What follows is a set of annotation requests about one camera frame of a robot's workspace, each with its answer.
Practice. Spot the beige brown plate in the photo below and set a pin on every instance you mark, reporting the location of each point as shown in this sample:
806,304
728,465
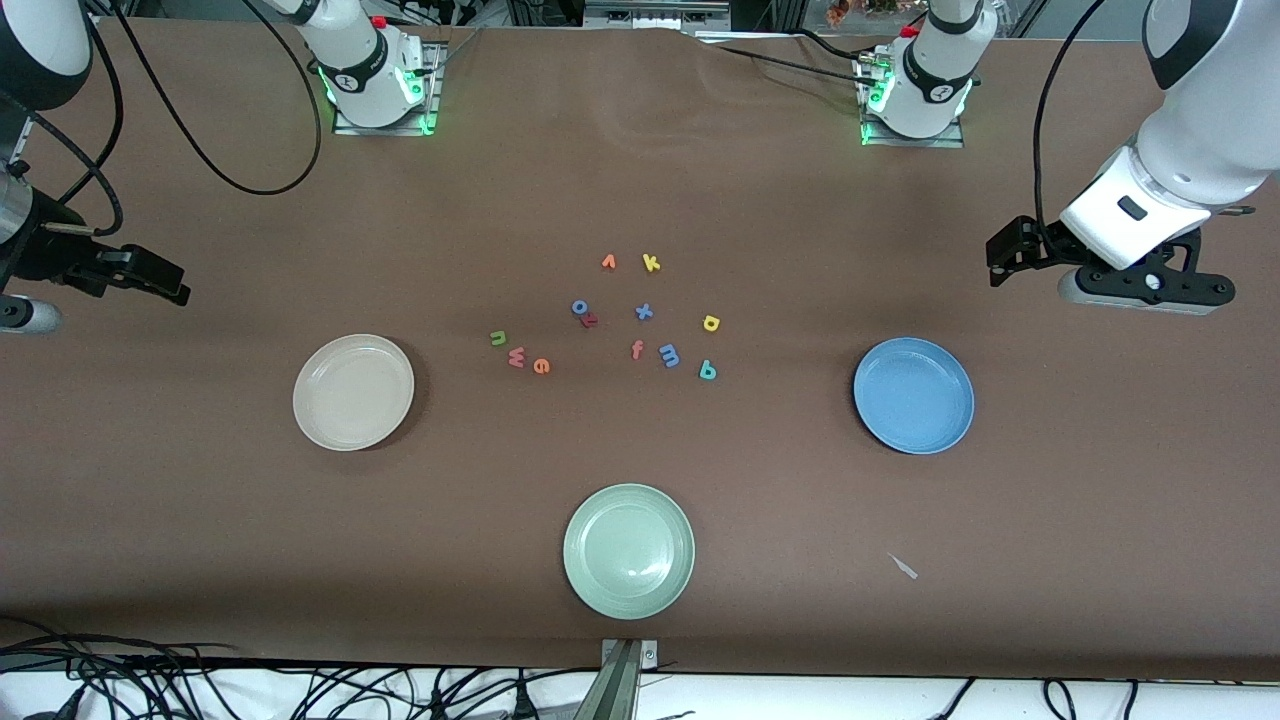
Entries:
353,392

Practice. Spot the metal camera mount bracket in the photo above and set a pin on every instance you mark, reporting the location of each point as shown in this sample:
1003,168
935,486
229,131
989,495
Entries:
625,680

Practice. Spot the grey background equipment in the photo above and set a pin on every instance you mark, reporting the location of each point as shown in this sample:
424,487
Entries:
650,14

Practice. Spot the teal letter b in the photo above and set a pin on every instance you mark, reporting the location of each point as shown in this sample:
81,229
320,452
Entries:
707,373

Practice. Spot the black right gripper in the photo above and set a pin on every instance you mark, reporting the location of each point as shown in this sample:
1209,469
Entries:
42,255

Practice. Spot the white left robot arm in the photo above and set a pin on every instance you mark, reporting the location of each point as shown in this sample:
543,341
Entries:
1190,150

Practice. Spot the orange background object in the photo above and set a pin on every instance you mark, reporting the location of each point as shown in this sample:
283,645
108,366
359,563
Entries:
848,10

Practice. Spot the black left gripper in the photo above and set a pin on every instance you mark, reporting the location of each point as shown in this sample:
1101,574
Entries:
1040,248

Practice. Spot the pink letter w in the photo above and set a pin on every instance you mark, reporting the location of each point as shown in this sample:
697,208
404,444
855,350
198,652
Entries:
516,358

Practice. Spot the brown table cover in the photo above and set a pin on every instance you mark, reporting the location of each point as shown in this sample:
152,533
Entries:
640,440

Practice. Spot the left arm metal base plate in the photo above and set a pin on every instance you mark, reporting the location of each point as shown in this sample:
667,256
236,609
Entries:
915,143

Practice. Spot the blue letter m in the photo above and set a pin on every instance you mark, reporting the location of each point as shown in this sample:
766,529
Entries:
669,355

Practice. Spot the small white paper scrap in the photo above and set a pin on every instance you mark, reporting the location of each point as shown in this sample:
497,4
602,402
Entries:
905,567

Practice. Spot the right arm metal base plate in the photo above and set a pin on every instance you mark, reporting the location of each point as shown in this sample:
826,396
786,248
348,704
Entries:
385,131

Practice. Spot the pale green plate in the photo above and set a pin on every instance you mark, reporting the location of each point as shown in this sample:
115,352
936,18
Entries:
628,551

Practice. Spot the blue plate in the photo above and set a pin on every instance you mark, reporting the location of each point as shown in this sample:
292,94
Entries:
913,396

